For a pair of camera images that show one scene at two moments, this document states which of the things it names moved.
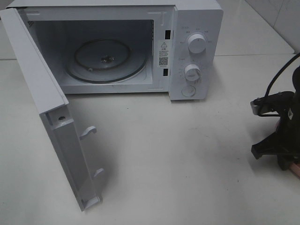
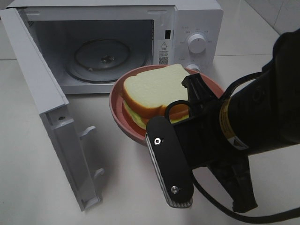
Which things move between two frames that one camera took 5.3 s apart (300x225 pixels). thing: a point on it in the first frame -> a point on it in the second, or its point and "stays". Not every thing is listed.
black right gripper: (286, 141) -> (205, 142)
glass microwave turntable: (108, 61) stays
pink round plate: (294, 167) -> (116, 104)
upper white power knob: (197, 43) stays
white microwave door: (51, 104) stays
